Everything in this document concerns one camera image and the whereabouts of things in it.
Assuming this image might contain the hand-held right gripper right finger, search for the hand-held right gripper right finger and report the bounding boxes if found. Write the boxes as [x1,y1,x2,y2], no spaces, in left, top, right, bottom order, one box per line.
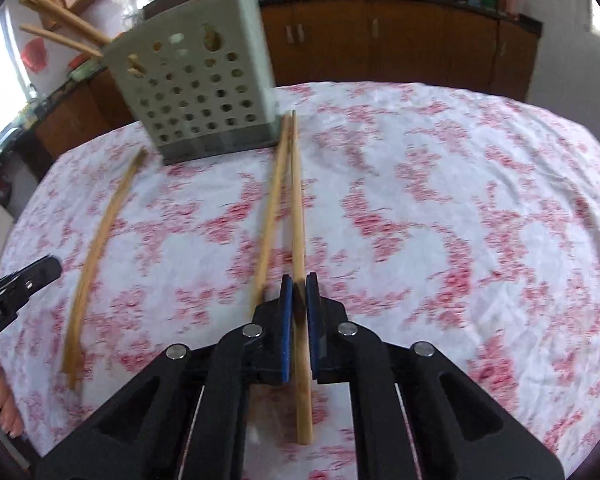
[305,272,566,480]

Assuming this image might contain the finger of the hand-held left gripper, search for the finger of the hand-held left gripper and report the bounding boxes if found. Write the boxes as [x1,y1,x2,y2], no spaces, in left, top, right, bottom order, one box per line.
[0,255,63,317]

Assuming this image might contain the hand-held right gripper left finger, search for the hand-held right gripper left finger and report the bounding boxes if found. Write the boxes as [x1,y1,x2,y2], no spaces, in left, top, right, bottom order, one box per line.
[35,274,296,480]

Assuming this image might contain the green perforated chopstick holder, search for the green perforated chopstick holder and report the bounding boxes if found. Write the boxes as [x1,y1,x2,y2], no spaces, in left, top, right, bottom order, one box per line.
[101,0,281,166]

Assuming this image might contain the person's left hand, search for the person's left hand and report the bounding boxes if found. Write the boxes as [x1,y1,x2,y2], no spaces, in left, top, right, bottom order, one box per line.
[0,351,26,439]

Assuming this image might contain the pink floral tablecloth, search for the pink floral tablecloth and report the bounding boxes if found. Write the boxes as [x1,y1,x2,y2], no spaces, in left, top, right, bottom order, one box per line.
[0,81,600,480]

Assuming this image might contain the sliding window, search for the sliding window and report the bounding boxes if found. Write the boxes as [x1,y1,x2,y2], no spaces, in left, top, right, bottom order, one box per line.
[0,15,32,162]

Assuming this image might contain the green basin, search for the green basin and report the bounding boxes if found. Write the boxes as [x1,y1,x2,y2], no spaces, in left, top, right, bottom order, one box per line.
[69,59,107,82]

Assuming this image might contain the hanging red plastic bag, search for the hanging red plastic bag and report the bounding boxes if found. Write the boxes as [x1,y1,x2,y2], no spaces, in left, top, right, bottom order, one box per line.
[20,39,49,73]

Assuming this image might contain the wooden base cabinets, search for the wooden base cabinets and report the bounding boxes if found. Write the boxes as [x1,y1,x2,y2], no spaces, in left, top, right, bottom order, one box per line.
[34,0,541,173]

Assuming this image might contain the dark wooden cutting board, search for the dark wooden cutting board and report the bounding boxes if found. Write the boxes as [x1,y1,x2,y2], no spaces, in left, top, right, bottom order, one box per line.
[144,0,202,24]

